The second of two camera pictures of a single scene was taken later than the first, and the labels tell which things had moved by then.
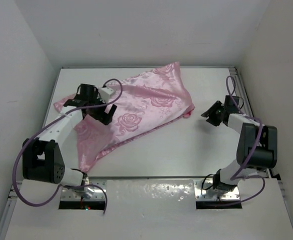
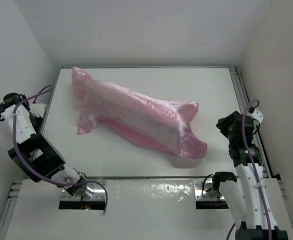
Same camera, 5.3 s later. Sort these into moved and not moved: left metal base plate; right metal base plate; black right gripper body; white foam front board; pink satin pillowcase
Moved: pink satin pillowcase; black right gripper body
Not moved: right metal base plate; left metal base plate; white foam front board
